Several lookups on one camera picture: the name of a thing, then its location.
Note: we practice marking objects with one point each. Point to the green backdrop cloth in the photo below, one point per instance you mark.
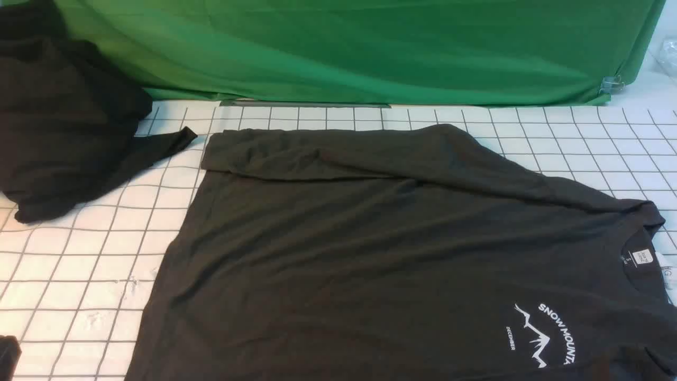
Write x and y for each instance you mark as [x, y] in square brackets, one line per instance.
[498, 53]

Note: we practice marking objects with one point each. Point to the black clothes pile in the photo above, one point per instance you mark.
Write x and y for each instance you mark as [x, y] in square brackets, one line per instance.
[69, 117]

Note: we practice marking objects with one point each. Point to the white grid table mat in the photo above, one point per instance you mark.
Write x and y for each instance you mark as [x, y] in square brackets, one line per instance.
[73, 289]

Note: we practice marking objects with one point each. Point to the metal binder clip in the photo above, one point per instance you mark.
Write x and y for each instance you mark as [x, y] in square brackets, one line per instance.
[611, 85]

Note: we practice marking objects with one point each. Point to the clear plastic bag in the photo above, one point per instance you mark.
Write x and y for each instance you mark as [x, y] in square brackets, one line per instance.
[666, 56]

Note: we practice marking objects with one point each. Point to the gray long-sleeved shirt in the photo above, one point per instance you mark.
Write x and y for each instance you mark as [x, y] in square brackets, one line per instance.
[392, 255]

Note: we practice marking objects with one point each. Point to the white hang tag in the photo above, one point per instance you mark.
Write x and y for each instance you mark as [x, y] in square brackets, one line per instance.
[669, 280]

